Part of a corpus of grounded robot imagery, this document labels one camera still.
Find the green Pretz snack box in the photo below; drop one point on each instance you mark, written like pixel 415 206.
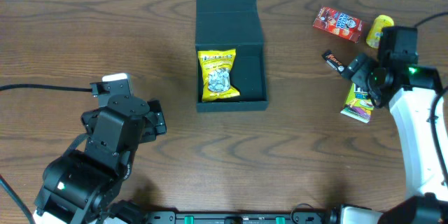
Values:
pixel 357 104

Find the black gift box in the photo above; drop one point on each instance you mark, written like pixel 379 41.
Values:
pixel 233 24

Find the yellow candy bag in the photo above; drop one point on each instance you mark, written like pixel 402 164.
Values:
pixel 216 66

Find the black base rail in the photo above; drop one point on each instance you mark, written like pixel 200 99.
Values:
pixel 301 214

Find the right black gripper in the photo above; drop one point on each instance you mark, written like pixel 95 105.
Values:
pixel 355 68

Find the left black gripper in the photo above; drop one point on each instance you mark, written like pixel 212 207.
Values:
pixel 156 118

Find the black Mars chocolate bar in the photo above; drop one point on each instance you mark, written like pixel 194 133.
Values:
pixel 333 62

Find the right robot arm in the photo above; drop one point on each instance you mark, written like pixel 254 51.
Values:
pixel 413 95

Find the yellow plastic canister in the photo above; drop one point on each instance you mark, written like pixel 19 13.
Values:
pixel 375 33

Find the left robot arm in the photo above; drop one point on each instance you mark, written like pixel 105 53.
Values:
pixel 80 184

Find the red Hello Panda box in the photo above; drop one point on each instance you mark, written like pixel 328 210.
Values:
pixel 339 23

